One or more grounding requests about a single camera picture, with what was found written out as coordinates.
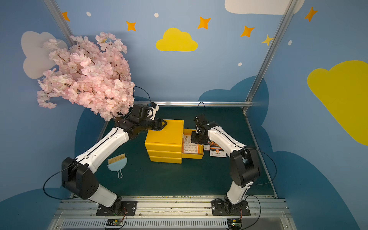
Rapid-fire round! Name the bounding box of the marigold flower seed bag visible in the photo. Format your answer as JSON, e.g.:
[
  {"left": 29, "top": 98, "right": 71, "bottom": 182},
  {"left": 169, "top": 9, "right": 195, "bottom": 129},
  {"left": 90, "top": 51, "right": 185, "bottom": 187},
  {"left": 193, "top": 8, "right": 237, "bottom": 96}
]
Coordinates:
[{"left": 209, "top": 141, "right": 227, "bottom": 158}]

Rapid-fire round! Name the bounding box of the yellow bottom drawer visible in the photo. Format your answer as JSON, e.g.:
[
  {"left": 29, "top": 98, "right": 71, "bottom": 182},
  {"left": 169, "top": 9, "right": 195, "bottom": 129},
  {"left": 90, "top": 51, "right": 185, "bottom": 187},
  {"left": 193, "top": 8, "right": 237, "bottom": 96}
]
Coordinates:
[{"left": 149, "top": 156, "right": 182, "bottom": 164}]

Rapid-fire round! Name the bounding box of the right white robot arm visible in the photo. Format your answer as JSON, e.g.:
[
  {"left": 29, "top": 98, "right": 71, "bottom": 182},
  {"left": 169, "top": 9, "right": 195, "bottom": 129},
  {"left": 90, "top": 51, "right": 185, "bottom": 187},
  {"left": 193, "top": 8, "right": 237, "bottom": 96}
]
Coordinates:
[{"left": 191, "top": 114, "right": 261, "bottom": 209}]

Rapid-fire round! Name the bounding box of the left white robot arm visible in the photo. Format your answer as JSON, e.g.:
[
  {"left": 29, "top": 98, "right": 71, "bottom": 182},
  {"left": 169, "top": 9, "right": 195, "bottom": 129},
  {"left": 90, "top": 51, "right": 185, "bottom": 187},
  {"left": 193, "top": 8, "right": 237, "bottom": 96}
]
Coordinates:
[{"left": 61, "top": 103, "right": 167, "bottom": 208}]

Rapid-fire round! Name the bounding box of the yellow three-drawer cabinet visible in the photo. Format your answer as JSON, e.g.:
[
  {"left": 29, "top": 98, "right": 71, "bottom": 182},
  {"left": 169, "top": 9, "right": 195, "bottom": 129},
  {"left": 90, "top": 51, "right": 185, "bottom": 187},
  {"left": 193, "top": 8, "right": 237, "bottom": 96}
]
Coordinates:
[{"left": 145, "top": 119, "right": 184, "bottom": 158}]

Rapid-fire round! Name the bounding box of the rear horizontal aluminium bar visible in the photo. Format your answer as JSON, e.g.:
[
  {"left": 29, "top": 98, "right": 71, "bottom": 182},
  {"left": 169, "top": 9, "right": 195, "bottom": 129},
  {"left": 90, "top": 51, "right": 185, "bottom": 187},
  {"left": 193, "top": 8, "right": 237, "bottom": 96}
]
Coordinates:
[{"left": 133, "top": 101, "right": 254, "bottom": 107}]

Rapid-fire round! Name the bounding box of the light blue hand brush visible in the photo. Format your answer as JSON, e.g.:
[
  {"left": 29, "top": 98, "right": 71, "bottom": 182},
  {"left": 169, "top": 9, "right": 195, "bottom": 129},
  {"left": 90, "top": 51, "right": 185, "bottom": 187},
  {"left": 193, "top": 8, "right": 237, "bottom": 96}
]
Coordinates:
[{"left": 107, "top": 153, "right": 127, "bottom": 179}]

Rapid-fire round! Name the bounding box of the pink cherry blossom tree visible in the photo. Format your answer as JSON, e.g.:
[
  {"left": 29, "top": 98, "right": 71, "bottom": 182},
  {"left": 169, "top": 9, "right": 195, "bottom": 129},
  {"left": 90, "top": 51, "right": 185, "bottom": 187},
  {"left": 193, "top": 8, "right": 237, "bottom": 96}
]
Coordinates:
[{"left": 37, "top": 32, "right": 135, "bottom": 121}]

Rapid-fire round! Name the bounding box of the right green circuit board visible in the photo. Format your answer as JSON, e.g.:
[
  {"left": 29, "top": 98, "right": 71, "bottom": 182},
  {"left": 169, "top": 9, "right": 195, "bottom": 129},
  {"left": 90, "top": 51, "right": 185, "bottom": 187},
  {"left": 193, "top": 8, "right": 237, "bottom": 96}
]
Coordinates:
[{"left": 227, "top": 218, "right": 242, "bottom": 230}]

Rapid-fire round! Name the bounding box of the green circuit board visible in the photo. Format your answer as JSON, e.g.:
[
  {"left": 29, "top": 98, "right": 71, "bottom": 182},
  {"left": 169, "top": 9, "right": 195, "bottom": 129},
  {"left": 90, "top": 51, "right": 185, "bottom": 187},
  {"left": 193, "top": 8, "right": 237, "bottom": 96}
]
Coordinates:
[
  {"left": 104, "top": 219, "right": 123, "bottom": 230},
  {"left": 227, "top": 218, "right": 242, "bottom": 230}
]

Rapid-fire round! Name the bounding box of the left green circuit board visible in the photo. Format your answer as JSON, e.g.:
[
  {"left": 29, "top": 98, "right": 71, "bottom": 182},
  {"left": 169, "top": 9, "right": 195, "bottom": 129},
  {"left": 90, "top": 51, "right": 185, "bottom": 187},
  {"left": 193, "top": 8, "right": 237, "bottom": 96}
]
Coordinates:
[{"left": 104, "top": 219, "right": 123, "bottom": 230}]

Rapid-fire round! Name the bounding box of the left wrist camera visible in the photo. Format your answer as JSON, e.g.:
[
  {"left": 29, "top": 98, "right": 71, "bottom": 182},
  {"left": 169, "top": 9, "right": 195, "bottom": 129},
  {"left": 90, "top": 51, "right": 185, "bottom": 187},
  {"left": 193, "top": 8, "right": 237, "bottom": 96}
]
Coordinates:
[{"left": 148, "top": 102, "right": 159, "bottom": 120}]

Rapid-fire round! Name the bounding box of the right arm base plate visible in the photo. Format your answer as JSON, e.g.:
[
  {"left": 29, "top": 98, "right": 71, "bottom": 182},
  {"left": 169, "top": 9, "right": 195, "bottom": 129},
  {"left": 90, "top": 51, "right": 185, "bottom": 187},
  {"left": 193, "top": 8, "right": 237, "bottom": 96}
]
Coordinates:
[{"left": 211, "top": 198, "right": 251, "bottom": 216}]

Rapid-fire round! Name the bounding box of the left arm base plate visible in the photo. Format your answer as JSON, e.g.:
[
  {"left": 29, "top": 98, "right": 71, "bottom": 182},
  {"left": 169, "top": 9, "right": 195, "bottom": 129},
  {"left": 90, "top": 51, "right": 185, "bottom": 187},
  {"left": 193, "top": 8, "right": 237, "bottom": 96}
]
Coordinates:
[{"left": 96, "top": 200, "right": 138, "bottom": 217}]

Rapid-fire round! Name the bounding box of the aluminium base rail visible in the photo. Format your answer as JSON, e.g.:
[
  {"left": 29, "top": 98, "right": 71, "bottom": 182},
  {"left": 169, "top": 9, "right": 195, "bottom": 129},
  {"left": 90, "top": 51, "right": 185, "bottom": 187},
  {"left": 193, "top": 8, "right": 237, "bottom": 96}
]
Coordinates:
[{"left": 48, "top": 195, "right": 297, "bottom": 230}]

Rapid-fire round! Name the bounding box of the left aluminium frame post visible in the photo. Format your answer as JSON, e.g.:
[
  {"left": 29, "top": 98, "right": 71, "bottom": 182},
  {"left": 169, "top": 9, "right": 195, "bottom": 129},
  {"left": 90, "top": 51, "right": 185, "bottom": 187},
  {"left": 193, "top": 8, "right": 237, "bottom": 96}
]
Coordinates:
[{"left": 44, "top": 0, "right": 76, "bottom": 46}]

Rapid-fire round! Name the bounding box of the aluminium frame post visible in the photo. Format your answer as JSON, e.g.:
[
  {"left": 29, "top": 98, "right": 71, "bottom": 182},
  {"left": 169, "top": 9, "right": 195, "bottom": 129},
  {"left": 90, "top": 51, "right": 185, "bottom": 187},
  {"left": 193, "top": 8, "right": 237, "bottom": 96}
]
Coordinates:
[
  {"left": 242, "top": 0, "right": 299, "bottom": 116},
  {"left": 44, "top": 0, "right": 76, "bottom": 46}
]

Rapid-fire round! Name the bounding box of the right aluminium frame post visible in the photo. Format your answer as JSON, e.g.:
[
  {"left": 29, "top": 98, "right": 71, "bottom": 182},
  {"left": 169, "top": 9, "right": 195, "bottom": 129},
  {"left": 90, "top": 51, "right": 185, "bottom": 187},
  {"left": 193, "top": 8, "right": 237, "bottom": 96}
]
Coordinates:
[{"left": 242, "top": 0, "right": 299, "bottom": 116}]

